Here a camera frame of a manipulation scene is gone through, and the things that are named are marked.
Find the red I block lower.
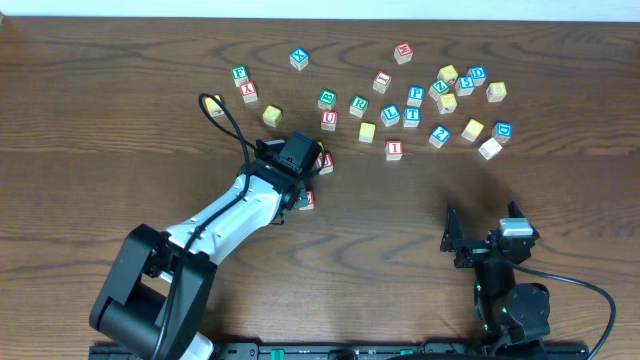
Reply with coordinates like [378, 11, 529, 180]
[385, 140, 404, 161]

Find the green R block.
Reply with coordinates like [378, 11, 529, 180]
[349, 96, 369, 118]

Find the red E block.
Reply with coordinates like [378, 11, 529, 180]
[299, 190, 315, 210]

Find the red i block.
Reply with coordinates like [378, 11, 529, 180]
[372, 71, 392, 94]
[385, 140, 404, 161]

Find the red block top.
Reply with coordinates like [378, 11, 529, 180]
[394, 42, 414, 65]

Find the white block right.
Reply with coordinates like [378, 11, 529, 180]
[478, 138, 503, 160]

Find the blue D block lower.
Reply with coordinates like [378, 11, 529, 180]
[492, 122, 513, 144]

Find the blue 2 block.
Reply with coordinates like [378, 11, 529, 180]
[429, 125, 451, 148]

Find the red U block upper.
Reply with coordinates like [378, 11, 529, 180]
[321, 111, 338, 131]

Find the yellow block top right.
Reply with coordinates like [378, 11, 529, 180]
[437, 65, 458, 85]

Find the blue L block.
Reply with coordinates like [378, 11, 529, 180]
[380, 104, 401, 127]

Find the yellow block far left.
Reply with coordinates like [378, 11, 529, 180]
[204, 94, 224, 118]

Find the red Y block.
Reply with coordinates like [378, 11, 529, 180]
[240, 81, 258, 103]

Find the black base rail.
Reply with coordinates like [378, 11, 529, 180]
[88, 340, 590, 360]

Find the blue T block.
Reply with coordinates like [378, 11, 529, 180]
[403, 107, 421, 128]

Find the red I block upper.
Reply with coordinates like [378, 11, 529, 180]
[372, 71, 392, 94]

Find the green F block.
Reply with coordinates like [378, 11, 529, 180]
[232, 65, 249, 87]

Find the yellow block below Z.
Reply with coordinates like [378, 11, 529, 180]
[437, 93, 457, 114]

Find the green Z block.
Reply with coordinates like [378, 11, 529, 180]
[428, 79, 450, 101]

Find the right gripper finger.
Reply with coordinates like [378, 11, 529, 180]
[440, 205, 463, 252]
[508, 201, 539, 239]

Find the yellow 8 block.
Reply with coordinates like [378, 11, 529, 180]
[486, 82, 507, 103]

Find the red U block lower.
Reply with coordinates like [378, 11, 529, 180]
[316, 153, 334, 175]

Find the yellow O block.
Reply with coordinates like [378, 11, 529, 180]
[263, 105, 282, 127]

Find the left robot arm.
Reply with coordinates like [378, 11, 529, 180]
[89, 132, 322, 359]

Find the blue P block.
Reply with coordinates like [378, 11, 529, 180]
[407, 86, 425, 107]

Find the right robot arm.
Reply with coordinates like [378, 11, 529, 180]
[440, 202, 550, 356]

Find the blue d block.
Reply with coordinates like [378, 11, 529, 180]
[467, 66, 487, 87]
[492, 122, 513, 144]

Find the plain yellow block centre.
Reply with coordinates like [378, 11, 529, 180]
[359, 122, 376, 143]

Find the green B block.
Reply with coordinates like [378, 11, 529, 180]
[318, 89, 337, 111]

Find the blue D block upper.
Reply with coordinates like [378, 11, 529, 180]
[467, 66, 487, 87]

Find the blue 5 block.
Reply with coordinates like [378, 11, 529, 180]
[455, 76, 475, 97]

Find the red u block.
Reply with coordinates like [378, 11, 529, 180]
[316, 153, 334, 175]
[321, 111, 338, 131]

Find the blue X block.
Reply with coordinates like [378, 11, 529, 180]
[289, 48, 309, 71]

